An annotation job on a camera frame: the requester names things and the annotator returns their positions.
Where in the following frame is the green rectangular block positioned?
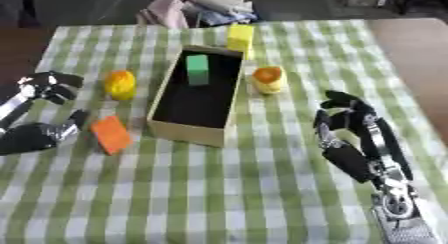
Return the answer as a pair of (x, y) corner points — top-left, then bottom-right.
(185, 53), (212, 87)

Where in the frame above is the yellow toy with orange top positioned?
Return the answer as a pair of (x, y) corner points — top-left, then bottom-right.
(250, 65), (289, 96)

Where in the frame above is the grey and blue cloth pile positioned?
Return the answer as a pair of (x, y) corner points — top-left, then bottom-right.
(180, 0), (259, 27)

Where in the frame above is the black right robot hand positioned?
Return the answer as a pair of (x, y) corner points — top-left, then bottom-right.
(311, 89), (417, 190)

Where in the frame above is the pink bag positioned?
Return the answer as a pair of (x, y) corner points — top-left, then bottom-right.
(134, 0), (191, 30)

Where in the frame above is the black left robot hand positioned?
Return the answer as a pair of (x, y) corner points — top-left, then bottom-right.
(0, 70), (91, 157)

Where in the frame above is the tan cardboard box black inside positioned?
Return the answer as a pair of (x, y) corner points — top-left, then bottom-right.
(145, 44), (247, 148)

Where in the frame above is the orange rectangular block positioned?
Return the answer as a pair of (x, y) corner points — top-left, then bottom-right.
(89, 115), (135, 156)

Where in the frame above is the yellow rectangular block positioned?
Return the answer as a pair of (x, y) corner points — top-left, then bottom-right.
(224, 23), (258, 60)

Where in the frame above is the yellow round toy fruit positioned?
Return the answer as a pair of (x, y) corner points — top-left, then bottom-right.
(103, 69), (139, 101)

